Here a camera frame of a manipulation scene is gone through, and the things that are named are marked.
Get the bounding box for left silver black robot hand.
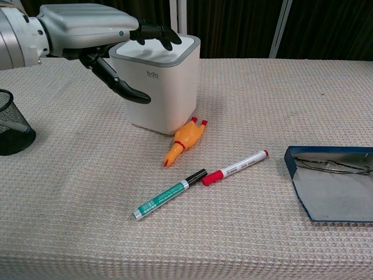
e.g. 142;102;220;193
36;3;183;105

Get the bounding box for white square bin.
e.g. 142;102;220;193
108;33;202;136

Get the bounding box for blue tray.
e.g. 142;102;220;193
284;145;373;224

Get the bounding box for black mesh pen holder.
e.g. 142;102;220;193
0;89;37;156

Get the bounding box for yellow rubber chicken toy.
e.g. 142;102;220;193
163;115;209;168

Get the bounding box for green marker with black cap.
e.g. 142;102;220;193
132;169;208;221

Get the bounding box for beige waffle-weave tablecloth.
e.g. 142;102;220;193
0;57;373;280

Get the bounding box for white marker with red cap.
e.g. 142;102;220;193
201;149;270;187

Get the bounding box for dark curtain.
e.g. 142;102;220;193
22;0;373;61

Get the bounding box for white metal frame post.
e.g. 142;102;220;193
177;0;188;35
268;0;293;58

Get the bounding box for thin wire-frame glasses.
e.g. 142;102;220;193
295;154;373;175

